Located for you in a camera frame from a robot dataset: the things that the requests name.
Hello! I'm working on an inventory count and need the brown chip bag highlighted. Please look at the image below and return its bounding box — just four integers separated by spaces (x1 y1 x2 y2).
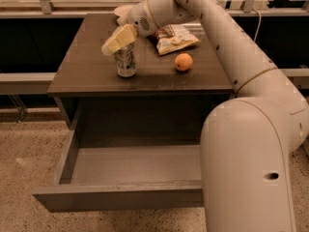
148 24 199 56

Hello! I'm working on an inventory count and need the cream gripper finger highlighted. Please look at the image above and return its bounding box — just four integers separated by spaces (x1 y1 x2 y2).
101 24 137 56

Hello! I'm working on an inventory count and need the white cable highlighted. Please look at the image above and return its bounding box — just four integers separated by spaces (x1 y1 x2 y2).
252 7 262 44

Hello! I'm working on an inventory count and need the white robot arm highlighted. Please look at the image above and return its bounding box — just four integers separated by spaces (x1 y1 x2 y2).
102 0 309 232

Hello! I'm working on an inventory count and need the open grey top drawer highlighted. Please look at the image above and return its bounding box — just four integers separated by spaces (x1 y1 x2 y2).
31 113 206 214

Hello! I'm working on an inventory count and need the grey cabinet counter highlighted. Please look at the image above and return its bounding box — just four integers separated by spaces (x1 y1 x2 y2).
48 14 233 124

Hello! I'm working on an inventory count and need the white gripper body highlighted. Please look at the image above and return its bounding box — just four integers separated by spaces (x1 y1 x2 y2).
126 0 158 37

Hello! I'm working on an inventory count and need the orange fruit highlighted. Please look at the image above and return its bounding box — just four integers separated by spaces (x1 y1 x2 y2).
175 53 193 72

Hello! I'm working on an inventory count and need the silver 7up soda can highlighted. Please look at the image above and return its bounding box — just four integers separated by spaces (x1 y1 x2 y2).
114 43 136 77

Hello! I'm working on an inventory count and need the white bowl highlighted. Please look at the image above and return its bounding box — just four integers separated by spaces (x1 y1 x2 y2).
114 5 133 25

